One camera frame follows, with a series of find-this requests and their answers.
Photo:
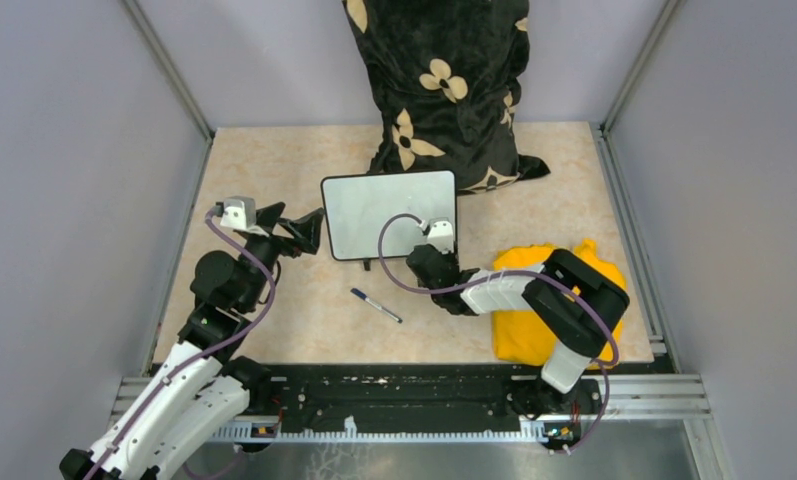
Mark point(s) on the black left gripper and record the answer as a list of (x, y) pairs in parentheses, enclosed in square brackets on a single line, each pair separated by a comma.
[(306, 230)]

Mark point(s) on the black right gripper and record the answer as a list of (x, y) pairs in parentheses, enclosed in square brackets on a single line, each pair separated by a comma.
[(451, 258)]

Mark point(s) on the small black-framed whiteboard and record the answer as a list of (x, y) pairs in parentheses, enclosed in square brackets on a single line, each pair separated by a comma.
[(369, 216)]

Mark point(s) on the white marker pen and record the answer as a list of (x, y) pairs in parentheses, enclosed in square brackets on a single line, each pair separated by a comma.
[(374, 304)]

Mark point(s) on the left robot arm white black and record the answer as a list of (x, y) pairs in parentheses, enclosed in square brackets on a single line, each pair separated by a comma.
[(203, 384)]

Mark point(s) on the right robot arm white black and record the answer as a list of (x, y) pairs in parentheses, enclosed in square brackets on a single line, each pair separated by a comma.
[(578, 304)]

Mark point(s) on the black floral plush blanket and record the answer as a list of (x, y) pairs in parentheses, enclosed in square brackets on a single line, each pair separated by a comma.
[(444, 76)]

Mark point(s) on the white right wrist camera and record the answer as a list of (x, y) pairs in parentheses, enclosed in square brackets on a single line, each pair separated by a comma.
[(440, 234)]

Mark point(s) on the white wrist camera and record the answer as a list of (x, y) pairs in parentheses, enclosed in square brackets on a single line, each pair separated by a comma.
[(237, 213), (440, 234)]

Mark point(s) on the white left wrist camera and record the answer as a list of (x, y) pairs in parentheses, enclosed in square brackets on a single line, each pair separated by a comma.
[(237, 213)]

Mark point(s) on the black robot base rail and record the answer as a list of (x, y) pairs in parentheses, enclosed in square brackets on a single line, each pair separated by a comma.
[(409, 401)]

